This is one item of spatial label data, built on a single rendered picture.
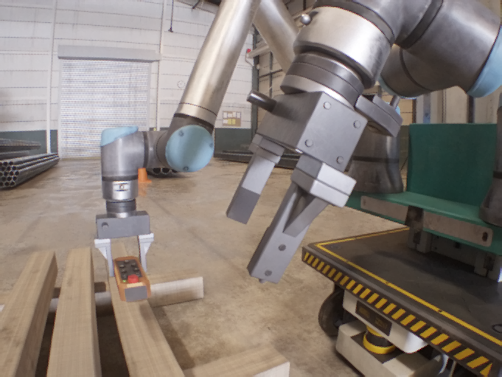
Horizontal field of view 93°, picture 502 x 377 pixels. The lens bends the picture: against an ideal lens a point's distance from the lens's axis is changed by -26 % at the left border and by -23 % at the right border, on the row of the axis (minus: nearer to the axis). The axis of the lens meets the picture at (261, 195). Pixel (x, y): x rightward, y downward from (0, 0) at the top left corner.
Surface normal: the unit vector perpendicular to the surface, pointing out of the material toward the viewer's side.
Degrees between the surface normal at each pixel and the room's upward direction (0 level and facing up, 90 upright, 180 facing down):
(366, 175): 70
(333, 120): 97
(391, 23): 105
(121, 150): 90
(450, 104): 90
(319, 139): 97
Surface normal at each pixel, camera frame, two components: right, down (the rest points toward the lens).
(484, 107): -0.92, 0.04
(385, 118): 0.23, 0.28
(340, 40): -0.16, 0.10
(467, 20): -0.10, 0.33
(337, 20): -0.35, 0.00
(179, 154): 0.50, 0.23
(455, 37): -0.28, 0.66
